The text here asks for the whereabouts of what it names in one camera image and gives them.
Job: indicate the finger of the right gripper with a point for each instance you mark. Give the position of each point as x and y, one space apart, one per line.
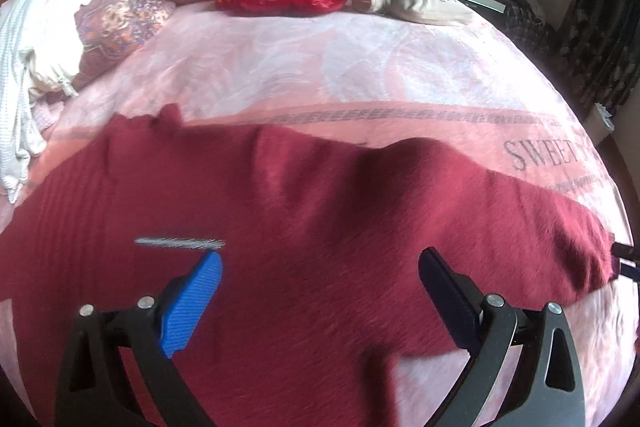
626 261

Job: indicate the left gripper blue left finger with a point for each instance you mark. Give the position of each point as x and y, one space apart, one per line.
94 388

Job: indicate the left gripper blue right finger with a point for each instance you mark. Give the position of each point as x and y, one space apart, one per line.
546 388

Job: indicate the dark red knit sweater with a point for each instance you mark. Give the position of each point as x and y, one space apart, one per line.
320 294

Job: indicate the white knit garment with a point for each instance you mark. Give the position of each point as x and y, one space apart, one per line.
40 53

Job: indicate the floral paisley cloth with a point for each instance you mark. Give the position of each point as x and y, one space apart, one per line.
111 30

